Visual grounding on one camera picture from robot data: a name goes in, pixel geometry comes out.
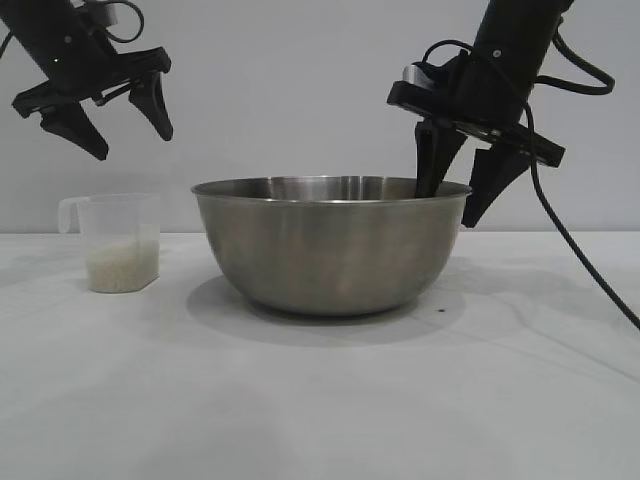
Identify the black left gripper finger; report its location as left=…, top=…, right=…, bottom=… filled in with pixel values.
left=128, top=72, right=174, bottom=142
left=39, top=102, right=109, bottom=161

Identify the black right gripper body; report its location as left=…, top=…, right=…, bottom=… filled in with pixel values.
left=388, top=0, right=576, bottom=169

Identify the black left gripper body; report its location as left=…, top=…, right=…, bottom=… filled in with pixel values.
left=0, top=0, right=172, bottom=119

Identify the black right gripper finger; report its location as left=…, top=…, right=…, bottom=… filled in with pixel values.
left=413, top=121, right=465, bottom=198
left=461, top=146, right=531, bottom=229

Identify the clear plastic measuring cup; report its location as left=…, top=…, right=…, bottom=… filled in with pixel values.
left=58, top=193, right=162, bottom=294

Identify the white uncooked rice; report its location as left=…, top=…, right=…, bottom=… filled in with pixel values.
left=86, top=238, right=161, bottom=294

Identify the stainless steel mixing bowl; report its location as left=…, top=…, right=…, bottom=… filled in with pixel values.
left=190, top=174, right=474, bottom=317

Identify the thin black right camera cable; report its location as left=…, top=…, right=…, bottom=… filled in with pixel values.
left=421, top=40, right=476, bottom=66

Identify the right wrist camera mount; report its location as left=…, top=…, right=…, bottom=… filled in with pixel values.
left=402, top=52, right=476, bottom=97

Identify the black left camera cable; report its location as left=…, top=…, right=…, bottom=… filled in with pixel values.
left=107, top=0, right=146, bottom=42

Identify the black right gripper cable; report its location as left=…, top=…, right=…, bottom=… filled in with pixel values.
left=537, top=14, right=615, bottom=96

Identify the long black hanging cable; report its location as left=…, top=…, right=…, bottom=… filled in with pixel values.
left=522, top=102, right=640, bottom=332

